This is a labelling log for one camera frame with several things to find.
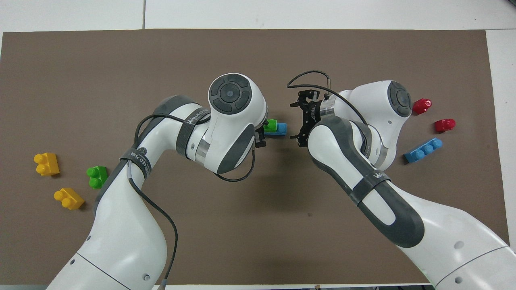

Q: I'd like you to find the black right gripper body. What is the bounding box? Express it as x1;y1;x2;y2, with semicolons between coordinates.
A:
303;97;323;137

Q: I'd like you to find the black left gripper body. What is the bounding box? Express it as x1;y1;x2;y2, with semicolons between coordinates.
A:
253;122;267;148

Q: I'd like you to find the blue three-stud block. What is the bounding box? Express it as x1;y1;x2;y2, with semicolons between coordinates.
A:
404;137;443;164
264;122;287;136

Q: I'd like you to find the red single-stud block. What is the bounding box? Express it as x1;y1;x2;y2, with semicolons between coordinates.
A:
434;118;456;133
412;98;432;116

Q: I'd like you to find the yellow two-stud block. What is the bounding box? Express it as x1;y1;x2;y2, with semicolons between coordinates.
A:
54;188;85;210
34;153;60;176

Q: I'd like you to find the brown table mat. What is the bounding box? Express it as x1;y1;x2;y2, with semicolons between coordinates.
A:
0;29;514;286

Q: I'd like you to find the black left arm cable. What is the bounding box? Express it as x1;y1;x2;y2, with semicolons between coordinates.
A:
127;114;258;290

